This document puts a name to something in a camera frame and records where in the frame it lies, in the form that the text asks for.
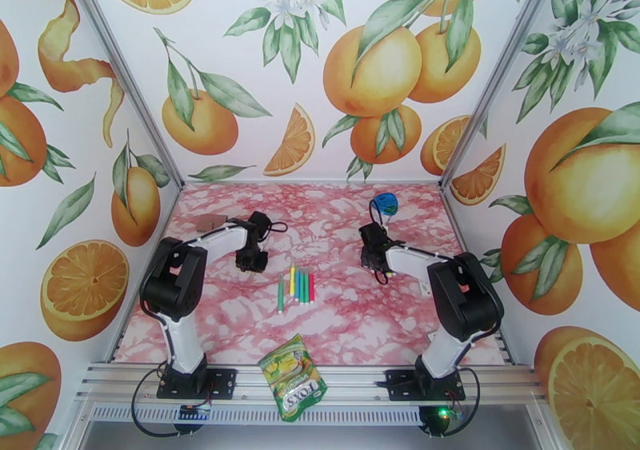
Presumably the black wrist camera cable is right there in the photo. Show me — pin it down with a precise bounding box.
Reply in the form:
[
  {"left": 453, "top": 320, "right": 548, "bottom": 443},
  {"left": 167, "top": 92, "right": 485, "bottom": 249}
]
[
  {"left": 259, "top": 217, "right": 290, "bottom": 241},
  {"left": 369, "top": 194, "right": 402, "bottom": 230}
]

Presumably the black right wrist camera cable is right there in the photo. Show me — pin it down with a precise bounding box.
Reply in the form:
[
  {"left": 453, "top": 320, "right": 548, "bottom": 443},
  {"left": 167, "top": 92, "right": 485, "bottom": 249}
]
[{"left": 369, "top": 194, "right": 402, "bottom": 230}]

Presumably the green yellow candy bag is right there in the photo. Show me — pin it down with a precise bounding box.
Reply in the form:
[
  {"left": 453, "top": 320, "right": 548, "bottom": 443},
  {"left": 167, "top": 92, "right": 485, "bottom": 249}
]
[{"left": 257, "top": 333, "right": 330, "bottom": 424}]

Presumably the clear jar with blue lid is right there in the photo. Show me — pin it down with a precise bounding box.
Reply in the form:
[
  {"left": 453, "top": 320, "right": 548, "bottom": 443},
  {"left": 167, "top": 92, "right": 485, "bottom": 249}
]
[{"left": 372, "top": 191, "right": 400, "bottom": 220}]

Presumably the black right base cable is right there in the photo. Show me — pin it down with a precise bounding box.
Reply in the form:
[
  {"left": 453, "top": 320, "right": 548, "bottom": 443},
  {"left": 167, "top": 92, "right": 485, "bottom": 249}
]
[{"left": 445, "top": 367, "right": 483, "bottom": 437}]

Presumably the blue circuit board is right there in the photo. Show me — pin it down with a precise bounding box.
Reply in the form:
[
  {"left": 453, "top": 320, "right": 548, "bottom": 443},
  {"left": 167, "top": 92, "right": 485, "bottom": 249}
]
[{"left": 178, "top": 402, "right": 212, "bottom": 422}]

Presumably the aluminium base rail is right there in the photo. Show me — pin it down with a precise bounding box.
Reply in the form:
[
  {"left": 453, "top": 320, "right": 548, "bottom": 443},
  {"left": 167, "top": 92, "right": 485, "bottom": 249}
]
[{"left": 74, "top": 360, "right": 549, "bottom": 407}]

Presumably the black left wrist camera cable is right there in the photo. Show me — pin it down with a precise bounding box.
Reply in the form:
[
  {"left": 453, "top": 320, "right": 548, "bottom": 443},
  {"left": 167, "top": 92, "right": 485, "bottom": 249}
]
[{"left": 259, "top": 217, "right": 290, "bottom": 241}]

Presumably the aluminium frame post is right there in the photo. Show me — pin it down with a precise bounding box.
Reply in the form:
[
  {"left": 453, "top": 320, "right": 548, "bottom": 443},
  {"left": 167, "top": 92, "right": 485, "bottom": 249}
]
[
  {"left": 62, "top": 0, "right": 185, "bottom": 187},
  {"left": 438, "top": 0, "right": 566, "bottom": 190}
]

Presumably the black base cable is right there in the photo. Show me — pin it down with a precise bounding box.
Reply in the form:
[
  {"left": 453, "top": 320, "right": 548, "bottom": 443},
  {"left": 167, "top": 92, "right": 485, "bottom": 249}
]
[
  {"left": 130, "top": 367, "right": 211, "bottom": 439},
  {"left": 445, "top": 367, "right": 483, "bottom": 437}
]

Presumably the white perforated cable tray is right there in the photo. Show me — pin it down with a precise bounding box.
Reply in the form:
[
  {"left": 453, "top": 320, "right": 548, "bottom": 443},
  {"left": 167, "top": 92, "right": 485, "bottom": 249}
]
[{"left": 89, "top": 404, "right": 423, "bottom": 427}]

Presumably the brown cardboard piece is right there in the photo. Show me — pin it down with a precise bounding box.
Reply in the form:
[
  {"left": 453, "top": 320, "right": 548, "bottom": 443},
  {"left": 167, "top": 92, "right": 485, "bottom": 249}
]
[{"left": 194, "top": 213, "right": 230, "bottom": 234}]

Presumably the black left base cable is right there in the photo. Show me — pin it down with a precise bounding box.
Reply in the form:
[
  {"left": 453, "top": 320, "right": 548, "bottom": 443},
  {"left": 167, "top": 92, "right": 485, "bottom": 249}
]
[{"left": 130, "top": 367, "right": 211, "bottom": 439}]

